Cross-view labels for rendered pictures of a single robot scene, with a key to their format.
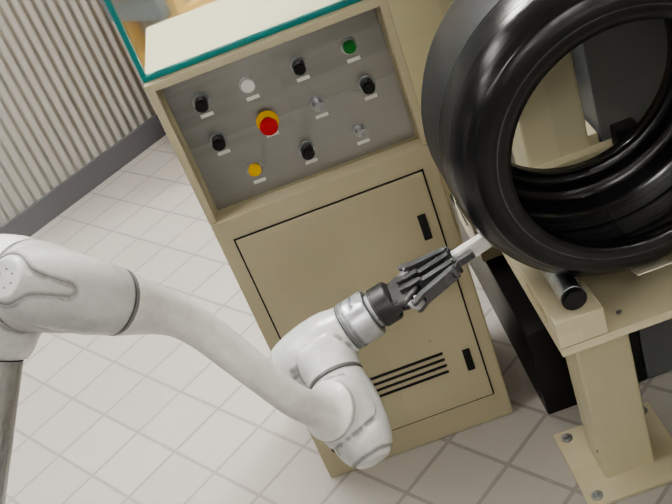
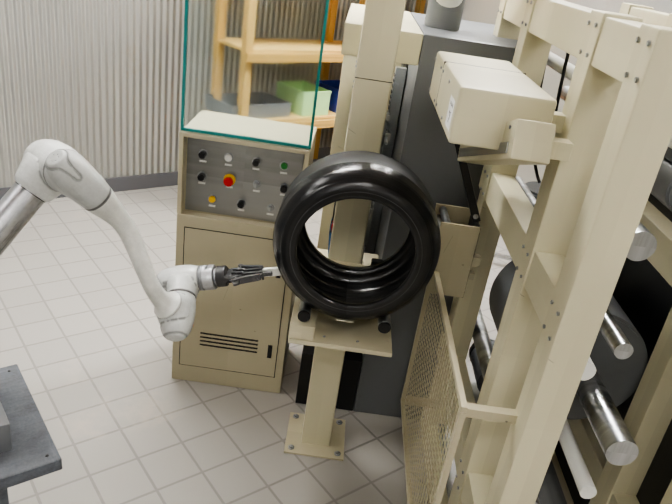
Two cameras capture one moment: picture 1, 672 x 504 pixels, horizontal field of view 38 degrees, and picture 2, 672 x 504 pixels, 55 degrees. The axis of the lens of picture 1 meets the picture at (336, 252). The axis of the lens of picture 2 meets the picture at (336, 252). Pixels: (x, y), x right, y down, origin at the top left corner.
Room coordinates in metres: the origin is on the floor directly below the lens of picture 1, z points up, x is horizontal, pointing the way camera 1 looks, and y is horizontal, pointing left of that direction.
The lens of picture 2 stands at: (-0.62, -0.30, 2.06)
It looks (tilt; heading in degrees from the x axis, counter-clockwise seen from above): 26 degrees down; 356
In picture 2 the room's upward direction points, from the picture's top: 9 degrees clockwise
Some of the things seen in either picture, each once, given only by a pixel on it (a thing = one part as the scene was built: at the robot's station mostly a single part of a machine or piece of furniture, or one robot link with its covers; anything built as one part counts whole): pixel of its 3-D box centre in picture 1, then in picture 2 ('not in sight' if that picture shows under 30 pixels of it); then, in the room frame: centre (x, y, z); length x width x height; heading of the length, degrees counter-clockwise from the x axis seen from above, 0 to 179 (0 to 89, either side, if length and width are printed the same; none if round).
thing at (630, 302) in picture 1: (620, 263); (342, 320); (1.45, -0.50, 0.80); 0.37 x 0.36 x 0.02; 87
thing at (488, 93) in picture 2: not in sight; (482, 97); (1.31, -0.79, 1.71); 0.61 x 0.25 x 0.15; 177
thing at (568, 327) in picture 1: (546, 273); (306, 306); (1.45, -0.36, 0.83); 0.36 x 0.09 x 0.06; 177
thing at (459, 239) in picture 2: not in sight; (449, 250); (1.65, -0.89, 1.05); 0.20 x 0.15 x 0.30; 177
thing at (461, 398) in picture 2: not in sight; (425, 403); (1.20, -0.81, 0.65); 0.90 x 0.02 x 0.70; 177
